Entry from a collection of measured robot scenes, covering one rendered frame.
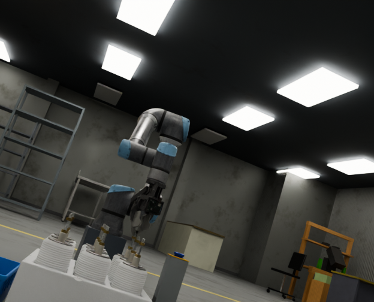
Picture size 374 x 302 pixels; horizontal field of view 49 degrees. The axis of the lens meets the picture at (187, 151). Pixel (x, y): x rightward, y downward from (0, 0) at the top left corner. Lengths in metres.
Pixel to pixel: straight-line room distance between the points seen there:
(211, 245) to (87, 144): 4.37
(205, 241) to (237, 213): 3.26
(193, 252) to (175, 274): 7.48
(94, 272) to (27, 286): 0.18
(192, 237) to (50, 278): 7.78
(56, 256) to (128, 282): 0.22
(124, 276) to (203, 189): 10.52
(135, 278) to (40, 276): 0.27
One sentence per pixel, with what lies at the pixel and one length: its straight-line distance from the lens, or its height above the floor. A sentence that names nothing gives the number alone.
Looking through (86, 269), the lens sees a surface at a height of 0.21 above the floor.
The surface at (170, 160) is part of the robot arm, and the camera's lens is 1.55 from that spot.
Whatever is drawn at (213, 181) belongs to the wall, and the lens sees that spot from 11.88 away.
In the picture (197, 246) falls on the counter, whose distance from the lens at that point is 9.01.
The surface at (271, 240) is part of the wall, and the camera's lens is 11.38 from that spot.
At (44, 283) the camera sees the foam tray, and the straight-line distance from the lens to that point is 1.26.
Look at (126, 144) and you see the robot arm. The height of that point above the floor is 0.66.
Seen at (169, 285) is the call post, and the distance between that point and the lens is 1.53.
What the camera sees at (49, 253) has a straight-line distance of 1.29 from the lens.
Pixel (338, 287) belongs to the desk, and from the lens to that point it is 8.36.
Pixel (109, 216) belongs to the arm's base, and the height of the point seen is 0.37.
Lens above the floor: 0.37
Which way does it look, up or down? 12 degrees up
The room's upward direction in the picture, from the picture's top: 19 degrees clockwise
